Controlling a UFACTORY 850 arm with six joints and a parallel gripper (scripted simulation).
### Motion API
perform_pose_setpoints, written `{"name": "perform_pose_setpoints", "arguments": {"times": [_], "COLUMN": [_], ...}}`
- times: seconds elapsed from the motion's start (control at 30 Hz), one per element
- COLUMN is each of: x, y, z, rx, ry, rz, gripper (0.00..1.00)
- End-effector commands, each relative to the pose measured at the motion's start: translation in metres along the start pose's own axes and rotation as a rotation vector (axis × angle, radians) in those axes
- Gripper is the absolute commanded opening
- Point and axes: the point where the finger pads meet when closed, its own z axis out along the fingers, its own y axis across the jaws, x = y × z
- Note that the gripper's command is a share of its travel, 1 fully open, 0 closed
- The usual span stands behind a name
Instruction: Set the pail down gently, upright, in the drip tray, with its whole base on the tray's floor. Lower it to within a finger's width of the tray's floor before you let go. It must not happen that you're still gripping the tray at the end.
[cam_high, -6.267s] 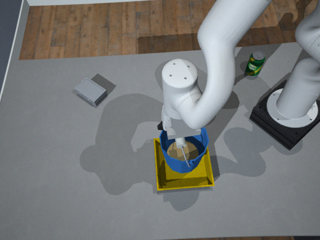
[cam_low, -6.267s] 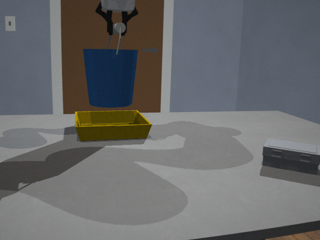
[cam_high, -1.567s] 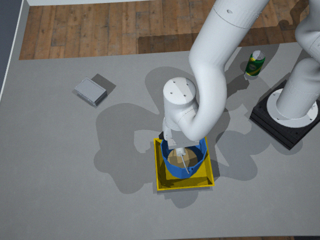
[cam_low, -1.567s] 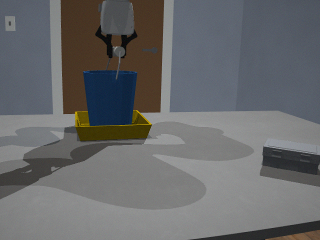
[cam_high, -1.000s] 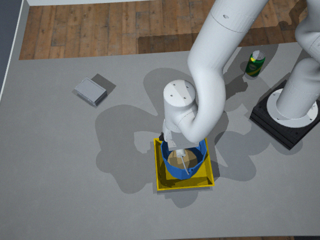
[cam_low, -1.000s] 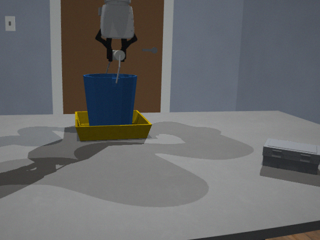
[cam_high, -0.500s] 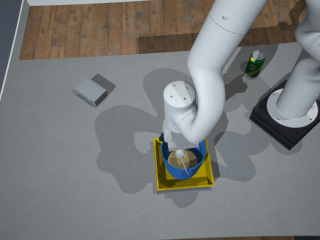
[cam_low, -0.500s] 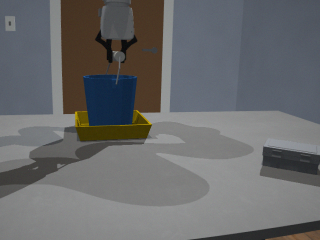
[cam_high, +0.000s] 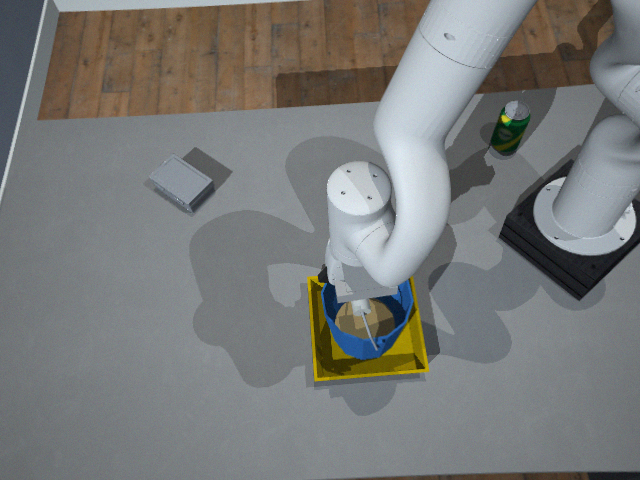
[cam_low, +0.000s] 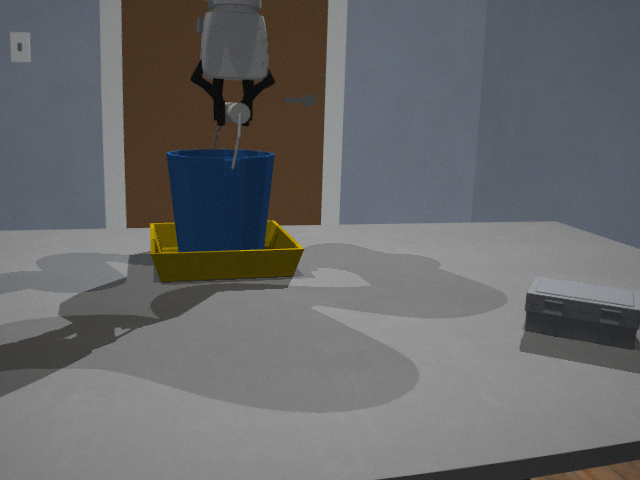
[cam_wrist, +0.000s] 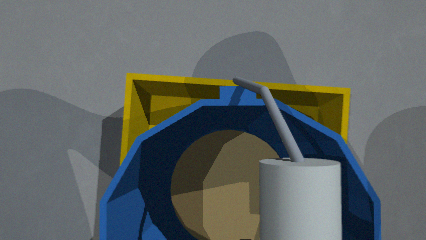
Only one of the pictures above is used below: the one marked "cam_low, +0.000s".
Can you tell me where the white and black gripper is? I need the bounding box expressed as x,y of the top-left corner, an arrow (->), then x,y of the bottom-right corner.
190,8 -> 275,126

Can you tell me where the yellow square tray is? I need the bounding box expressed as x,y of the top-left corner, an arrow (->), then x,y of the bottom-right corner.
150,221 -> 304,282

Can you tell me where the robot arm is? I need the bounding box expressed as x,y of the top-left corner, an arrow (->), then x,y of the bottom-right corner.
197,0 -> 261,34

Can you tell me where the blue bucket with grey handle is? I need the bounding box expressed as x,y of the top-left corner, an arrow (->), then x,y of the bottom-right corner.
166,103 -> 275,252

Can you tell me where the grey rectangular case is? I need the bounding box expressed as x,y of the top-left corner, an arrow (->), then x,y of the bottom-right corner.
525,277 -> 640,349

